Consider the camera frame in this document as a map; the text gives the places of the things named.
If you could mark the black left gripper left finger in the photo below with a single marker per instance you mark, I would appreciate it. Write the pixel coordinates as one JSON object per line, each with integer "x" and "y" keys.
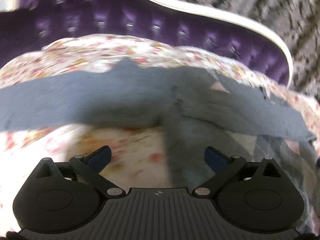
{"x": 88, "y": 169}

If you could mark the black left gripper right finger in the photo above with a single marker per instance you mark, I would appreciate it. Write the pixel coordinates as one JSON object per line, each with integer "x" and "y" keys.
{"x": 225, "y": 169}

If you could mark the grey argyle knit sweater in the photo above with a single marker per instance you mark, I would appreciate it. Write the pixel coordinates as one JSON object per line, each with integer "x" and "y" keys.
{"x": 196, "y": 108}

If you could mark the floral bedspread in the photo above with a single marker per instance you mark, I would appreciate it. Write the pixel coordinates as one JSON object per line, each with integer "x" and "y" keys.
{"x": 137, "y": 155}

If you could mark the purple tufted headboard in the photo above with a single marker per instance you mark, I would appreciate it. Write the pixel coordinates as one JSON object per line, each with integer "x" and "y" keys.
{"x": 28, "y": 25}

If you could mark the grey damask curtain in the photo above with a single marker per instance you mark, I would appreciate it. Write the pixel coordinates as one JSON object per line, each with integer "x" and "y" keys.
{"x": 296, "y": 22}

